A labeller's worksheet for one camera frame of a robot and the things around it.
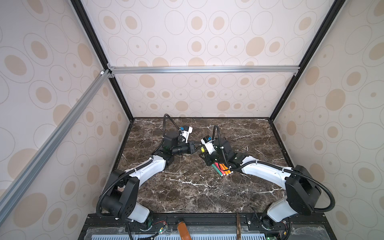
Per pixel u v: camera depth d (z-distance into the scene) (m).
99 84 0.80
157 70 1.83
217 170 0.92
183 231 0.69
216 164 0.74
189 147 0.72
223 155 0.63
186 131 0.75
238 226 0.72
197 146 0.77
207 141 0.73
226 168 0.61
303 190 0.44
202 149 0.80
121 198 0.43
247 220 0.74
